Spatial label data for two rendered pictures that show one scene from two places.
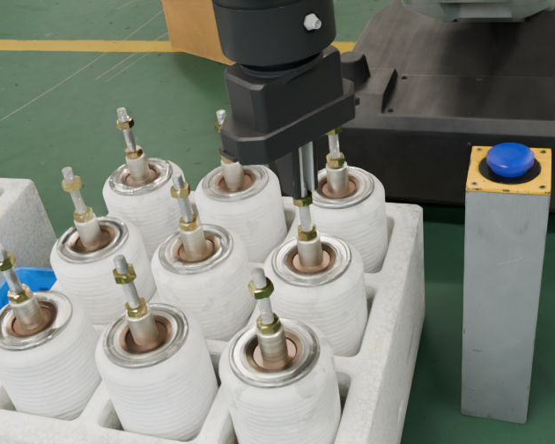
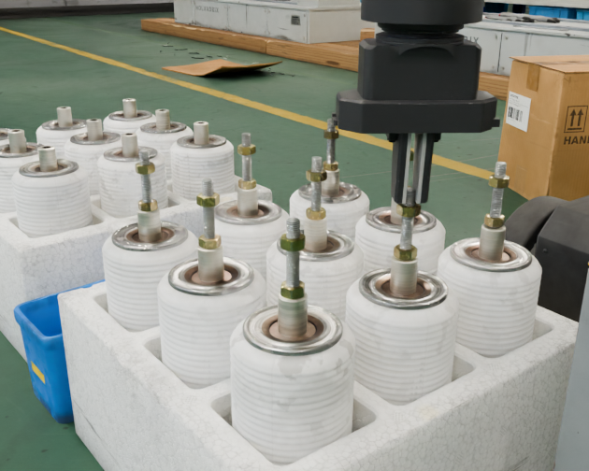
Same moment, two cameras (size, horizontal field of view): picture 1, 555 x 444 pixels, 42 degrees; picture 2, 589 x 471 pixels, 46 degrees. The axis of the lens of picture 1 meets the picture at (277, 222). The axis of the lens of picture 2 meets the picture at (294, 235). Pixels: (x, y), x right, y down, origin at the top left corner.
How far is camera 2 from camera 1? 0.27 m
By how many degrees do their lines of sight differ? 30
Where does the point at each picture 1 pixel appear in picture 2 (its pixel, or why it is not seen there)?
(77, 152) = not seen: hidden behind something
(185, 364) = (220, 308)
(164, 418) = (184, 357)
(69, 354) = (155, 272)
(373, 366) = (405, 421)
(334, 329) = (389, 367)
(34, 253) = not seen: hidden behind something
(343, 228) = (468, 291)
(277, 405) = (254, 367)
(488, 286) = not seen: outside the picture
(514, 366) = not seen: outside the picture
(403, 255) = (531, 358)
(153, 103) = (444, 209)
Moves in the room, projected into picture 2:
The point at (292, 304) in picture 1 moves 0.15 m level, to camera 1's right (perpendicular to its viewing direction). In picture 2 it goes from (355, 316) to (542, 365)
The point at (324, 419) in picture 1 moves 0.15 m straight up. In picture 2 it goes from (304, 422) to (307, 228)
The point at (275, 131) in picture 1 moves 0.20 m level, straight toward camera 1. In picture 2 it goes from (377, 101) to (209, 165)
